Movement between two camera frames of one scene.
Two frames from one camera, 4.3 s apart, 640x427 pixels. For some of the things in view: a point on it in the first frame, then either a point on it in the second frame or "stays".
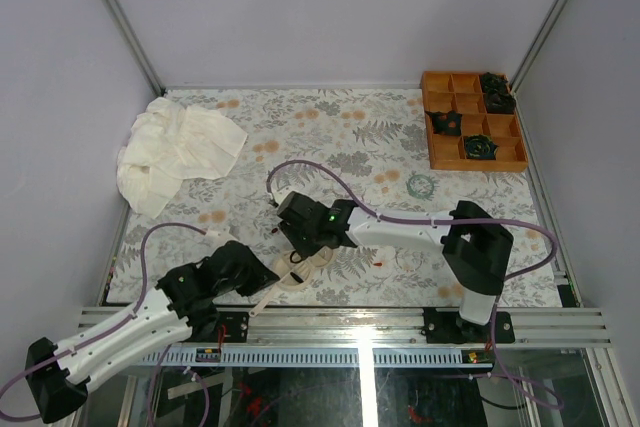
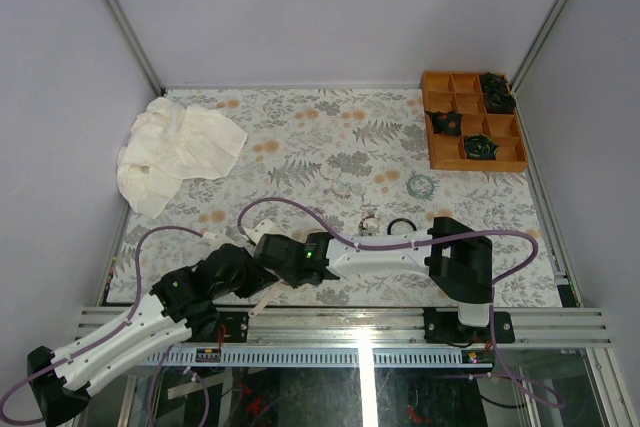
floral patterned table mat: (362, 145) stays
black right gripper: (291, 233) to (294, 282)
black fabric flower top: (492, 82) stays
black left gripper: (267, 278) stays
